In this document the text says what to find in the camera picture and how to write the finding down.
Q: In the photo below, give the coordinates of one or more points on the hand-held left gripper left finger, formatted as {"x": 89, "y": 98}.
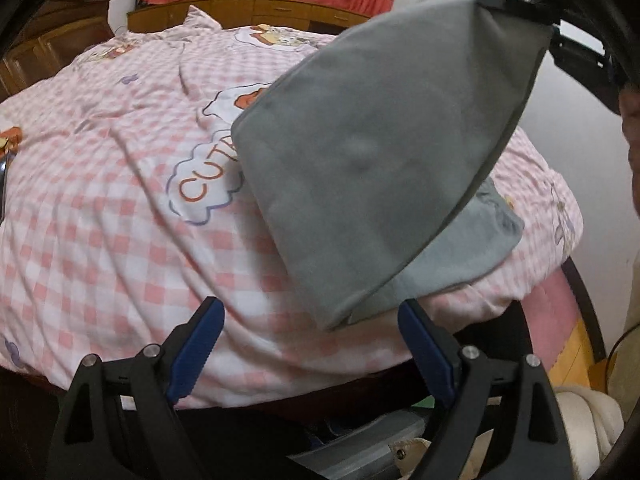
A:
{"x": 197, "y": 350}

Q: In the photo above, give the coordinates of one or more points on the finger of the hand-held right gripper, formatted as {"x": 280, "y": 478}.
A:
{"x": 520, "y": 7}

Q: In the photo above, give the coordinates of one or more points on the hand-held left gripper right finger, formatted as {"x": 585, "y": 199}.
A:
{"x": 425, "y": 350}

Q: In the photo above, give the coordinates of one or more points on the grey pants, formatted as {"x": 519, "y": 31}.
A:
{"x": 375, "y": 135}

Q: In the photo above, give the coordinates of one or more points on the person's right hand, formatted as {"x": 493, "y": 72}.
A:
{"x": 632, "y": 130}

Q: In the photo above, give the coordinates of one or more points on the grey flat object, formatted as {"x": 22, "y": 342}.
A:
{"x": 350, "y": 442}

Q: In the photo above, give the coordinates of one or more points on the pink mattress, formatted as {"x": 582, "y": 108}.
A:
{"x": 550, "y": 310}

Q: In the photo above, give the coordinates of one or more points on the pink checked printed blanket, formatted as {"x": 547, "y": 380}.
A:
{"x": 100, "y": 210}

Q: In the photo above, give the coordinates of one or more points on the cream cloth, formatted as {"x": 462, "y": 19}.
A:
{"x": 590, "y": 420}

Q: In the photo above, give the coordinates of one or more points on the brown wooden headboard cabinet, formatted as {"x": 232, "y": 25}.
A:
{"x": 280, "y": 10}

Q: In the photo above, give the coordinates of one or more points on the dark grey object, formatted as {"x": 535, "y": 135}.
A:
{"x": 3, "y": 175}

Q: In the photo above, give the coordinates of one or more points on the brown wooden wardrobe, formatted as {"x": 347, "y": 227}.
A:
{"x": 45, "y": 45}

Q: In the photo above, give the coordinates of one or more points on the dark bed frame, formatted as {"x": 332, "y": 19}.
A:
{"x": 590, "y": 310}

